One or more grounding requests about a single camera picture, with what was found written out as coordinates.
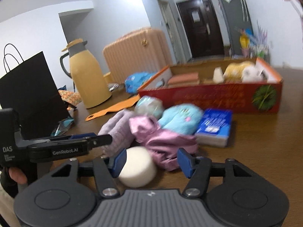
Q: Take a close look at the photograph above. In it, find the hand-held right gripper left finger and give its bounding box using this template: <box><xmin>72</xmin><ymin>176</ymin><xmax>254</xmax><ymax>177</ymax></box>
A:
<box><xmin>50</xmin><ymin>148</ymin><xmax>127</xmax><ymax>198</ymax></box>

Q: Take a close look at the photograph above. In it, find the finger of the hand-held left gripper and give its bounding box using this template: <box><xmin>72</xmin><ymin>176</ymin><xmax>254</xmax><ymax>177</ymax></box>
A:
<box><xmin>86</xmin><ymin>134</ymin><xmax>112</xmax><ymax>148</ymax></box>
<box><xmin>51</xmin><ymin>134</ymin><xmax>96</xmax><ymax>140</ymax></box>

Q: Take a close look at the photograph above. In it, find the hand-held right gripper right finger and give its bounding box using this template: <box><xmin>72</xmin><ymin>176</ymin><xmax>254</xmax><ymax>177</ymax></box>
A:
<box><xmin>177</xmin><ymin>148</ymin><xmax>252</xmax><ymax>197</ymax></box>

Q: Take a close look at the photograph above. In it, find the white round sponge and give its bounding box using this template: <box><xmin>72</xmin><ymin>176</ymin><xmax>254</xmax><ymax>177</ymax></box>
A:
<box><xmin>118</xmin><ymin>146</ymin><xmax>157</xmax><ymax>188</ymax></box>

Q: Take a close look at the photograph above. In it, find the lilac fluffy towel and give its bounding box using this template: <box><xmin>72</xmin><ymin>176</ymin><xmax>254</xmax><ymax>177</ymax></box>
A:
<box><xmin>98</xmin><ymin>110</ymin><xmax>140</xmax><ymax>158</ymax></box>

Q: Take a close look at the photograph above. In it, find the pink satin cloth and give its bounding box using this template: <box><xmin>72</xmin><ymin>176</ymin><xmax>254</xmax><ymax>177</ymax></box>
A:
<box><xmin>129</xmin><ymin>117</ymin><xmax>198</xmax><ymax>171</ymax></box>

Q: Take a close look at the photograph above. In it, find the blue fluffy sock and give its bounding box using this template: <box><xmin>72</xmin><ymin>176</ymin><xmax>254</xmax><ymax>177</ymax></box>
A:
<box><xmin>158</xmin><ymin>105</ymin><xmax>204</xmax><ymax>136</ymax></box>

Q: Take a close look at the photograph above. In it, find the small blue tissue packet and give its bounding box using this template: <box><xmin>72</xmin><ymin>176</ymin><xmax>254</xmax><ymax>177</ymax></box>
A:
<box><xmin>194</xmin><ymin>109</ymin><xmax>233</xmax><ymax>148</ymax></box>

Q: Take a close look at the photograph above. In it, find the red cardboard box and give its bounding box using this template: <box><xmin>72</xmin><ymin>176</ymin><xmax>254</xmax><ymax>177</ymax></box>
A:
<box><xmin>137</xmin><ymin>57</ymin><xmax>284</xmax><ymax>114</ymax></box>

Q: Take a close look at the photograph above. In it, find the yellow and white plush toy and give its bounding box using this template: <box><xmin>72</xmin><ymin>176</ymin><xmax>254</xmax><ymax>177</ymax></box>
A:
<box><xmin>224</xmin><ymin>61</ymin><xmax>266</xmax><ymax>82</ymax></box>

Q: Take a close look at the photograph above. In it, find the person's left hand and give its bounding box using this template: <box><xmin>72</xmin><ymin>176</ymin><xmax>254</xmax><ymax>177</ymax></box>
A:
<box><xmin>8</xmin><ymin>167</ymin><xmax>27</xmax><ymax>185</ymax></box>

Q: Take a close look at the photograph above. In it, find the teal snack wrapper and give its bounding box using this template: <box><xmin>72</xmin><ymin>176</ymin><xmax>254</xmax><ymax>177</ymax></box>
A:
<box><xmin>51</xmin><ymin>118</ymin><xmax>74</xmax><ymax>136</ymax></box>

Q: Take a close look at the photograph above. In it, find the orange plastic shoehorn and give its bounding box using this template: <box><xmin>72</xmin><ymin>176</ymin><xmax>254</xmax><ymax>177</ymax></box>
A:
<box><xmin>85</xmin><ymin>95</ymin><xmax>141</xmax><ymax>122</ymax></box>

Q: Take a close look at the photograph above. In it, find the orange floral cloth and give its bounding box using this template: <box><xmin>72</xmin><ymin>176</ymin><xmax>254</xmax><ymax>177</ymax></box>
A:
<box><xmin>58</xmin><ymin>89</ymin><xmax>81</xmax><ymax>107</ymax></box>

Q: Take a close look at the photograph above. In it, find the black paper bag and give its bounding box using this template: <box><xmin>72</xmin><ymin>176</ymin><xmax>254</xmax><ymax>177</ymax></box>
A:
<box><xmin>0</xmin><ymin>43</ymin><xmax>71</xmax><ymax>140</ymax></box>

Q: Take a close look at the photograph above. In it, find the yellow thermos jug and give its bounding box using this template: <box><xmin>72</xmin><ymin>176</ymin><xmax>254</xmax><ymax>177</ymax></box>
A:
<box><xmin>60</xmin><ymin>38</ymin><xmax>112</xmax><ymax>109</ymax></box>

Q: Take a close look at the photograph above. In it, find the blue plastic tissue pack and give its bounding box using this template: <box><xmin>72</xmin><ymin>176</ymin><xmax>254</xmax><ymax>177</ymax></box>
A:
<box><xmin>125</xmin><ymin>72</ymin><xmax>157</xmax><ymax>94</ymax></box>

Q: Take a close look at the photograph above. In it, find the peach ribbed suitcase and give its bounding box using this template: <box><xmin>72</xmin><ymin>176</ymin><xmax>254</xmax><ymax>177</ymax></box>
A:
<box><xmin>102</xmin><ymin>27</ymin><xmax>174</xmax><ymax>84</ymax></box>

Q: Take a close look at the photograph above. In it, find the light interior door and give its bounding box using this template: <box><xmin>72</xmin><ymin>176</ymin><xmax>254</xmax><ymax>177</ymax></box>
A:
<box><xmin>157</xmin><ymin>0</ymin><xmax>177</xmax><ymax>64</ymax></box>

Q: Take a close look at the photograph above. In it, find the yellow bucket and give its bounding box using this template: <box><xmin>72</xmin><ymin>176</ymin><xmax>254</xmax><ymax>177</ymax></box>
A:
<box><xmin>240</xmin><ymin>34</ymin><xmax>251</xmax><ymax>49</ymax></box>

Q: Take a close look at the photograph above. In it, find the dark entrance door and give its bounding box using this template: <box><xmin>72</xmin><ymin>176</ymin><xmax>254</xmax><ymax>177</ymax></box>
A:
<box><xmin>176</xmin><ymin>0</ymin><xmax>225</xmax><ymax>58</ymax></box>

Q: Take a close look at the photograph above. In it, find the grey refrigerator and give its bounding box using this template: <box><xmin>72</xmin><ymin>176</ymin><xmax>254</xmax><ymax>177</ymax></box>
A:
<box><xmin>216</xmin><ymin>0</ymin><xmax>254</xmax><ymax>57</ymax></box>

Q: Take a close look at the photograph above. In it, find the wire storage rack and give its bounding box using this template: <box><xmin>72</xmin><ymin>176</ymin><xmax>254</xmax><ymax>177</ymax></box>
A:
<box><xmin>248</xmin><ymin>43</ymin><xmax>269</xmax><ymax>58</ymax></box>

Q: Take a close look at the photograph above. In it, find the purple flower wall decoration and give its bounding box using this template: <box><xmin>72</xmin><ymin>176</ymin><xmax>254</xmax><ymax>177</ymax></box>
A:
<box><xmin>257</xmin><ymin>20</ymin><xmax>269</xmax><ymax>50</ymax></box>

